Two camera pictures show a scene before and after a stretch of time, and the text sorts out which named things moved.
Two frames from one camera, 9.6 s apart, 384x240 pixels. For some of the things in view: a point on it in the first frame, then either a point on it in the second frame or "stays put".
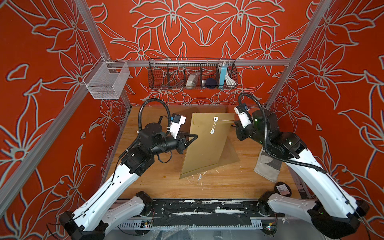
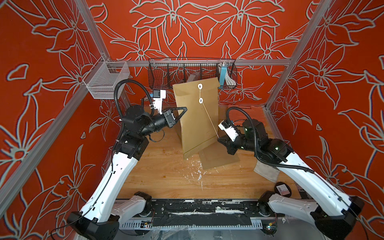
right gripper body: x=243 y=133 → x=240 y=143
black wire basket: x=191 y=73 stays put
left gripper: x=182 y=143 → x=169 y=117
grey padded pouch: x=268 y=166 stays put
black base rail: x=206 y=212 stays put
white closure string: x=215 y=119 → x=200 y=86
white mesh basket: x=106 y=80 stays put
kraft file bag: x=205 y=151 → x=197 y=127
